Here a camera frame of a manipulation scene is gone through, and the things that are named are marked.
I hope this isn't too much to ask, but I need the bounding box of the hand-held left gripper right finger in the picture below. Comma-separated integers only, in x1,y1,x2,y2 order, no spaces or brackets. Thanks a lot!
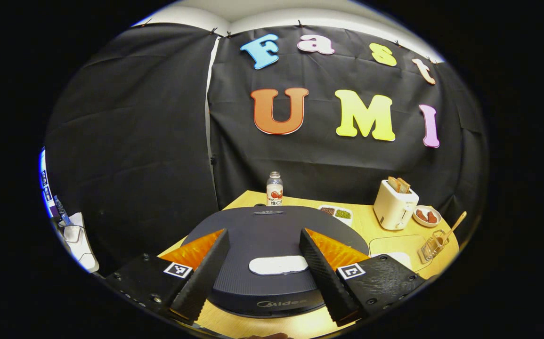
299,228,427,327

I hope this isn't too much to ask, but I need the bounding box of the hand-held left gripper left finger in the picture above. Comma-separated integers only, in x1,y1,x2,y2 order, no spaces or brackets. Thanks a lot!
105,228,231,325

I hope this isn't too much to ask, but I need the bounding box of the dark grey rice cooker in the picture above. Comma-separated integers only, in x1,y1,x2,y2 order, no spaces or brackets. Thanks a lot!
180,205,370,318

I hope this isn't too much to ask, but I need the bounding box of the white rice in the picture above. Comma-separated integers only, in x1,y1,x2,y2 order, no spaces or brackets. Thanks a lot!
375,252,414,270

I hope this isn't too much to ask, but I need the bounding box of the metal wire chopstick holder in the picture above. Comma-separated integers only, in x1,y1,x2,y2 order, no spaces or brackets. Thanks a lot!
418,229,447,264

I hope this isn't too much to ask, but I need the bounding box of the wooden spoon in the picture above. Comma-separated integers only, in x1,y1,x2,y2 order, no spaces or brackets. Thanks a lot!
430,211,467,248

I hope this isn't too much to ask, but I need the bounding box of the white divided dish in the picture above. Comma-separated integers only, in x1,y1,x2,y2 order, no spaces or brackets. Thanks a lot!
318,205,353,226

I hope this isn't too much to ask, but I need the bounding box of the clear glass tray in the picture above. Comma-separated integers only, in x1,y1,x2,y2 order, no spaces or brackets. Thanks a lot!
369,234,435,272

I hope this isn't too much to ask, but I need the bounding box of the white toaster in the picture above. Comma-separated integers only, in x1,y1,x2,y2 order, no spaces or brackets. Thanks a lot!
373,179,420,231

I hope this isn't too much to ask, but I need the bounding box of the clear bottle with red label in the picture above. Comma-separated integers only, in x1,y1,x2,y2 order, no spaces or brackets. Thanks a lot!
266,171,284,207

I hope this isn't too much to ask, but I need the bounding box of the white round plate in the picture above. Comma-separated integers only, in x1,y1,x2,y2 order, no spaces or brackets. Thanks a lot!
413,205,442,227

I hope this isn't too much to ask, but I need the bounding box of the white side table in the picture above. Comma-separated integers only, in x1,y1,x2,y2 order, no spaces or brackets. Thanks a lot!
57,212,99,274

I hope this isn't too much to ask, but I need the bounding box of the computer monitor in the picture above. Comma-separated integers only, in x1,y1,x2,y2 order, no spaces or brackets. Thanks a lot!
39,147,58,219

